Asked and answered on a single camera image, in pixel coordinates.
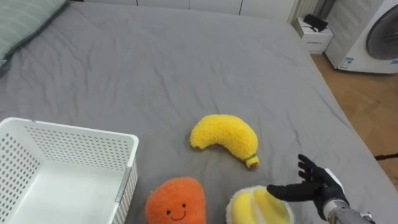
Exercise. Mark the orange smiling soft toy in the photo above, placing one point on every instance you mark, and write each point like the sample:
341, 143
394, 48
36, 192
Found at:
177, 202

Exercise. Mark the grey bed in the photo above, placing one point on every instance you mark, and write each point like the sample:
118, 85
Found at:
155, 77

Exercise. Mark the white cardboard box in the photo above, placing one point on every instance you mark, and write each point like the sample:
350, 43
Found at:
314, 37

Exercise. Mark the yellow banana soft toy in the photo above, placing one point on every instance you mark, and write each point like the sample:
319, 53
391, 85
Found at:
230, 137

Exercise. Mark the yellow and white soft toy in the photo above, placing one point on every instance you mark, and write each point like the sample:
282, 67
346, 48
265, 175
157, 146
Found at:
258, 208

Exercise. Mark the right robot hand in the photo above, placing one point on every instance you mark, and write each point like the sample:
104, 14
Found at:
323, 186

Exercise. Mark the white cabinet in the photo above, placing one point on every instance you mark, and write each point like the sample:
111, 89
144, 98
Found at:
186, 4

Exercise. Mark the white perforated plastic basket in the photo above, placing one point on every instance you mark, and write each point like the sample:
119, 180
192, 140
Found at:
62, 174

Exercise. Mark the green striped pillow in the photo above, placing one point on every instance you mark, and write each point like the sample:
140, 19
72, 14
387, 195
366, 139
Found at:
21, 21

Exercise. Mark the black object on box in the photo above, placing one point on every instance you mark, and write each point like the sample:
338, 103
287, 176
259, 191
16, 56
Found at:
315, 22

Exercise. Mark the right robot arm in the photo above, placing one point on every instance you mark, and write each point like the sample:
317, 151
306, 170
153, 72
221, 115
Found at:
345, 214

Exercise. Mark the white washing machine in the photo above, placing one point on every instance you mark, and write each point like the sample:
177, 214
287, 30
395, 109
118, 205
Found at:
357, 40

